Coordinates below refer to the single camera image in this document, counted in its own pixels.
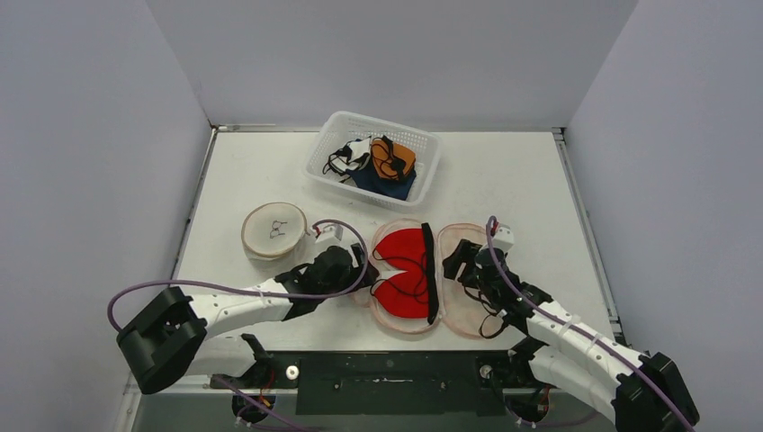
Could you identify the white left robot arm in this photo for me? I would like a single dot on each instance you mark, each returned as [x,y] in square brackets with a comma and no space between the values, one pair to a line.
[179,334]

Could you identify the orange bra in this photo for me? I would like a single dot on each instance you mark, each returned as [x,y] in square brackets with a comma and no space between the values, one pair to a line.
[391,160]

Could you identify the white plastic basket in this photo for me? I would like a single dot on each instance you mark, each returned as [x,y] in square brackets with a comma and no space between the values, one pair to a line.
[344,126]

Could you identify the black and white bra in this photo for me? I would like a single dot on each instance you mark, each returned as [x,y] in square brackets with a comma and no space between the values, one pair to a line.
[353,156]

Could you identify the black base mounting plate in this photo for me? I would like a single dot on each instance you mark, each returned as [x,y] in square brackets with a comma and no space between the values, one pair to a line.
[394,383]

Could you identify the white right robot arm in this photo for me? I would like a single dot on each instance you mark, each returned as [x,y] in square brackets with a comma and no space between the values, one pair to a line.
[633,390]

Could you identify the white round mesh laundry bag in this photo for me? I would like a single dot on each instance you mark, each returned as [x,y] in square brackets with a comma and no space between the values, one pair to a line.
[272,231]

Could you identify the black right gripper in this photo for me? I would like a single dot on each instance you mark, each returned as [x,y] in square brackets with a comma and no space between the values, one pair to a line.
[463,262]

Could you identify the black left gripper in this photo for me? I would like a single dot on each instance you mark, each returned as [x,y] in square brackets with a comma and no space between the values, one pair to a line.
[354,281]

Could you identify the navy blue bra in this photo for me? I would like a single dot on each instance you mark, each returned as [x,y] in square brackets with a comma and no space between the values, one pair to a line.
[367,179]

